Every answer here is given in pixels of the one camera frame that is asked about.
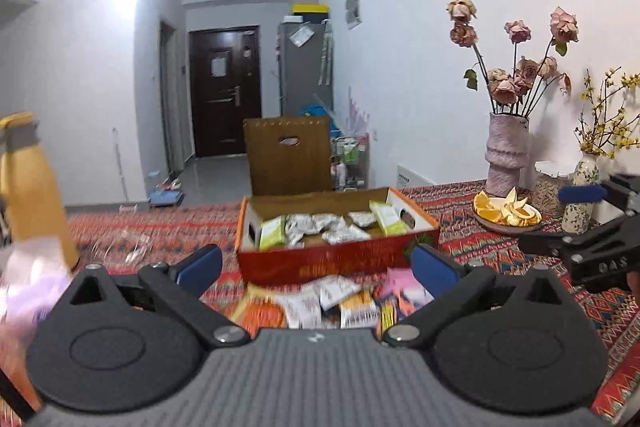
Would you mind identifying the yellow flower branches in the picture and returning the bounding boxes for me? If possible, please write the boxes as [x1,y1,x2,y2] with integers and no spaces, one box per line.
[574,67,640,155]

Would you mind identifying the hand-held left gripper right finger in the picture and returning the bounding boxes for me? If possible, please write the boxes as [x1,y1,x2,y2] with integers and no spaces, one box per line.
[382,243,583,349]

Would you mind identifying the yellow thermos jug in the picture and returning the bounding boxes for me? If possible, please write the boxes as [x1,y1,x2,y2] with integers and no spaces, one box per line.
[0,112,81,270]

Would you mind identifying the pile of snack packets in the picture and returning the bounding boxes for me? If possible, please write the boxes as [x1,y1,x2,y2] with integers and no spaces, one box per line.
[231,268,436,333]

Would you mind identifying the yellow box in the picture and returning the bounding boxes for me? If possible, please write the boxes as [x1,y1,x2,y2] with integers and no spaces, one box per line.
[291,3,330,22]

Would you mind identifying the beige plate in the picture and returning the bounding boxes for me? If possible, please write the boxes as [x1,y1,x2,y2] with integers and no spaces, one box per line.
[472,202,542,235]

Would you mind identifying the red patterned tablecloth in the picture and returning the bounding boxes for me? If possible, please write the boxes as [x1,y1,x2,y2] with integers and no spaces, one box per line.
[0,179,640,423]

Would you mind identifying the silver snack packet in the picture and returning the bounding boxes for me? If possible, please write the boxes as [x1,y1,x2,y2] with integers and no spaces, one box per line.
[322,227,373,244]
[285,214,321,248]
[310,213,348,233]
[347,210,378,228]

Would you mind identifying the floral ceramic vase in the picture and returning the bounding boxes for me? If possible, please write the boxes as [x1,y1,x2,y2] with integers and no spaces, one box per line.
[561,153,600,235]

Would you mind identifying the purple tissue pack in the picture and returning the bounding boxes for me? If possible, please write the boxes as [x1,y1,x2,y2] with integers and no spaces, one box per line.
[0,237,71,328]

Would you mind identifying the side door frame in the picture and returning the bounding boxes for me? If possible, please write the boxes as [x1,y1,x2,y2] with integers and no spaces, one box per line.
[159,21,182,172]

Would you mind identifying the red cardboard box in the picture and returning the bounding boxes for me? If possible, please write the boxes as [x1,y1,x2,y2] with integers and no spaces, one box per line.
[235,187,442,288]

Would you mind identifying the dark entrance door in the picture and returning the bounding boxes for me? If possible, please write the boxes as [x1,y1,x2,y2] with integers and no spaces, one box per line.
[188,26,262,158]

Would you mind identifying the pink wall decoration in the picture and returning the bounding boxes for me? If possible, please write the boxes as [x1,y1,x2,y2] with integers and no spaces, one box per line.
[347,89,377,142]

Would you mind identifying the green snack packet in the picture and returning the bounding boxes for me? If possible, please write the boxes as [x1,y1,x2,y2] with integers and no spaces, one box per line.
[369,201,408,238]
[259,216,288,252]

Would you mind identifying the folded umbrella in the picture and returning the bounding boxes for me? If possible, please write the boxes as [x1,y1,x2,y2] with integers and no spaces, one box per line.
[318,19,333,86]

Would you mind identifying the clear plastic bag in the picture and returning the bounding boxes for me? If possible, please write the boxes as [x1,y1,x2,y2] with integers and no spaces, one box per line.
[289,26,315,48]

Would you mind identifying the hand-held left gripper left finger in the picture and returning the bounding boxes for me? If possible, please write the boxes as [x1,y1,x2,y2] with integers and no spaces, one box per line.
[50,244,251,349]

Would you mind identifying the orange peels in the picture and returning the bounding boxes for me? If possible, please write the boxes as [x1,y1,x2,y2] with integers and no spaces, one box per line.
[474,187,542,227]

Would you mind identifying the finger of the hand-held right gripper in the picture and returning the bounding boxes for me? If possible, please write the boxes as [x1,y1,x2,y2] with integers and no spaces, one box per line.
[558,174,640,214]
[517,213,640,260]

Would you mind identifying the dried pink roses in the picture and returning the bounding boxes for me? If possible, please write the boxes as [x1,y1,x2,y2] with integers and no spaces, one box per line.
[446,0,580,115]

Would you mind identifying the blue plastic tray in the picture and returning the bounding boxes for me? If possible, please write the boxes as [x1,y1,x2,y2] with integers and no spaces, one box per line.
[148,187,185,208]

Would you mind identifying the glass jar with white lid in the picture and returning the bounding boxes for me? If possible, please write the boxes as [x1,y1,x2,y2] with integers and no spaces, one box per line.
[532,161,571,215]

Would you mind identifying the pink textured vase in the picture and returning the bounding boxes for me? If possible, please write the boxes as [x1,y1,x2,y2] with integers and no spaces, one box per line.
[486,112,530,198]

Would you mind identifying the grey refrigerator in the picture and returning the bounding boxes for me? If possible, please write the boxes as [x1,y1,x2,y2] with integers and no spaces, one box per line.
[277,21,333,118]

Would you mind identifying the wire trolley with bottles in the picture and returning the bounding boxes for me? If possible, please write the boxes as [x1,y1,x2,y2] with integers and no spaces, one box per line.
[330,134,370,192]

